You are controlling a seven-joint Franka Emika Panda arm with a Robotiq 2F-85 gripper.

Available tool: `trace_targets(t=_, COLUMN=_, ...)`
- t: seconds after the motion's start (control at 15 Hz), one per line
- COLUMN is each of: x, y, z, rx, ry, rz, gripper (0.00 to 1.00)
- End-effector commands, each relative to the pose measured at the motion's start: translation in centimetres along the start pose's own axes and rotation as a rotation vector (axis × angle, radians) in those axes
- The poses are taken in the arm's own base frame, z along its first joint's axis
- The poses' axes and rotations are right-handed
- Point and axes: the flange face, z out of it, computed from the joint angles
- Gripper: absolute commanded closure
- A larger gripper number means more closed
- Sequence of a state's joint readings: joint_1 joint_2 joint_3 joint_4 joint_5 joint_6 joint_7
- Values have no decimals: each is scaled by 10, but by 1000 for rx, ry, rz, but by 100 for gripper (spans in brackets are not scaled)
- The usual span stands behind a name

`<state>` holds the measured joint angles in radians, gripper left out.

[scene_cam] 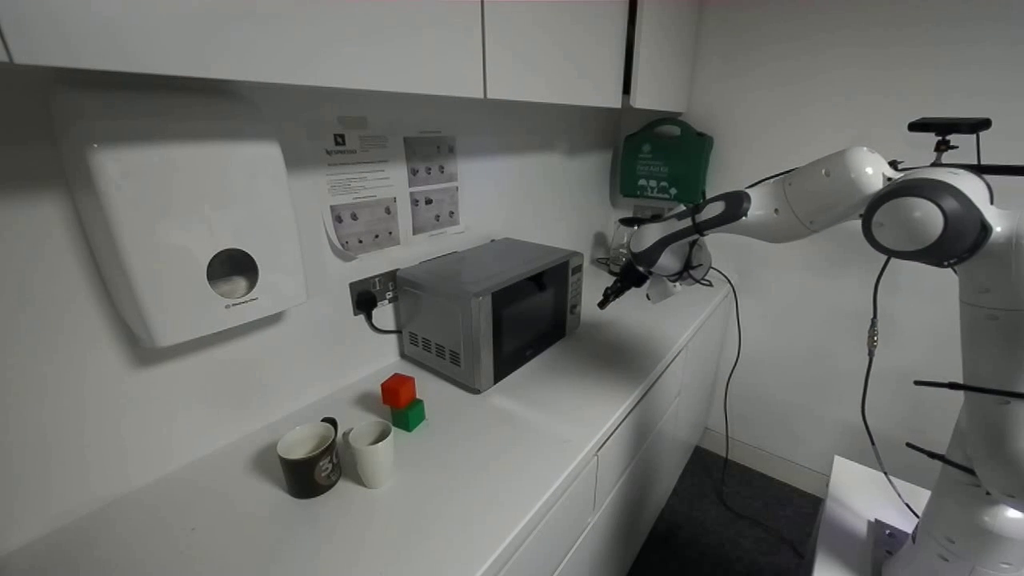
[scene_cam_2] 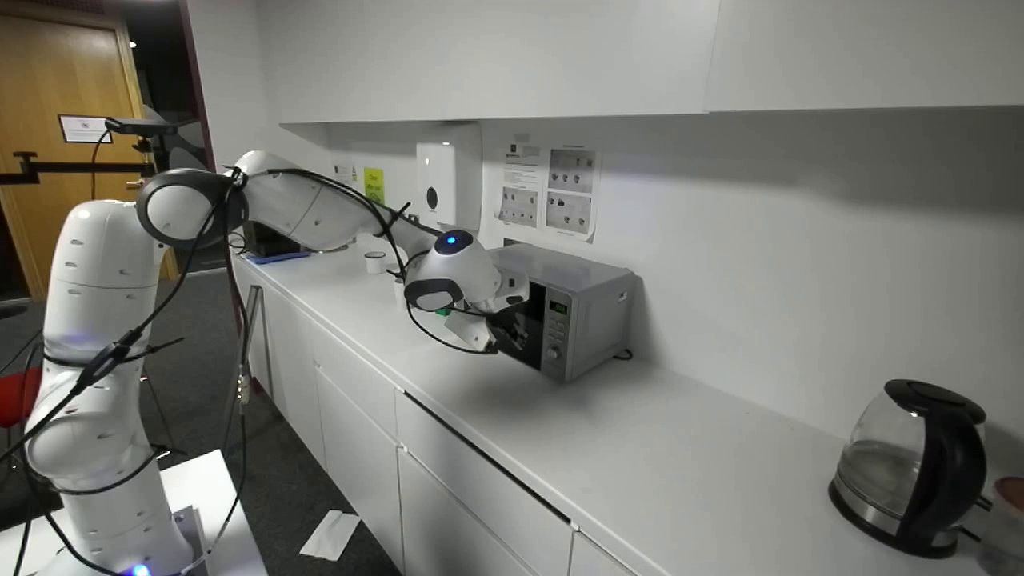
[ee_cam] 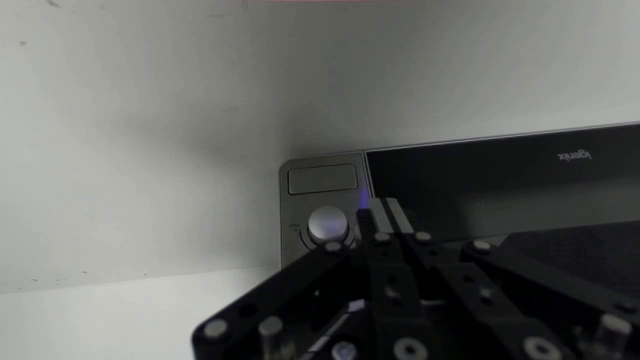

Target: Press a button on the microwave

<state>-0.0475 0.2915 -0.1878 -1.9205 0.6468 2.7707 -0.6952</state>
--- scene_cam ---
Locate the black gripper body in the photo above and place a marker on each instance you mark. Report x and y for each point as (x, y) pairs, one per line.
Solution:
(660, 249)

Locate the silver microwave oven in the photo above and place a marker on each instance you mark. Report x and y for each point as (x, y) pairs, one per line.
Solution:
(448, 307)

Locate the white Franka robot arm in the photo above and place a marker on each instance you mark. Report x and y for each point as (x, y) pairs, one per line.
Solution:
(821, 197)

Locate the green first aid kit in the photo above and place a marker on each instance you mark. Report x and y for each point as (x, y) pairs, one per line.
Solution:
(660, 163)

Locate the white base cabinet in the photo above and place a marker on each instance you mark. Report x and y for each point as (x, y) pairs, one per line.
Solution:
(640, 448)

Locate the small paper socket notice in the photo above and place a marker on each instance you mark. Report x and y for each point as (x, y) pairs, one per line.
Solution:
(430, 160)
(435, 213)

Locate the red cube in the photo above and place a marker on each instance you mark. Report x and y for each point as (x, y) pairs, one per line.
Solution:
(398, 391)

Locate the green cube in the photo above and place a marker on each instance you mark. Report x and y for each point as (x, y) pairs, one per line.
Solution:
(410, 418)

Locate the black power plug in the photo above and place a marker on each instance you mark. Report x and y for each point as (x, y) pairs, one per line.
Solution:
(366, 300)

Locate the curled paper socket notice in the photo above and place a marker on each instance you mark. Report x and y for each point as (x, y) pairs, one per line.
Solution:
(362, 218)

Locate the paper notice with logo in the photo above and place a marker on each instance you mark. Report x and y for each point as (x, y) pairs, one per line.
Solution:
(352, 140)

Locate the white mug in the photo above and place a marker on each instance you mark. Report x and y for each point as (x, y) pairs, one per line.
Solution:
(369, 455)

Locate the white robot mounting table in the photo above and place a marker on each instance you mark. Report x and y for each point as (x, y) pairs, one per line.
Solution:
(852, 514)

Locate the dark printed mug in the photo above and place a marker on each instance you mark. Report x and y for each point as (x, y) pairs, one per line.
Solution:
(309, 464)

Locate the white paper towel dispenser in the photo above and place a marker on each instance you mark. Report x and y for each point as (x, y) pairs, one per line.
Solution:
(161, 233)

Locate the wall socket behind microwave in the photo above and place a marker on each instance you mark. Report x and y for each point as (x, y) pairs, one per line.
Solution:
(372, 282)

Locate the black stereo camera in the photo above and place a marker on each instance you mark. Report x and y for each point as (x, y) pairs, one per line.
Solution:
(947, 124)

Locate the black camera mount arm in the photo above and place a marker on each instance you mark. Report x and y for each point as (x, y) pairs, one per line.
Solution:
(985, 166)

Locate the white wall cabinet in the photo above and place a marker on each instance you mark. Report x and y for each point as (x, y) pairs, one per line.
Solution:
(265, 43)

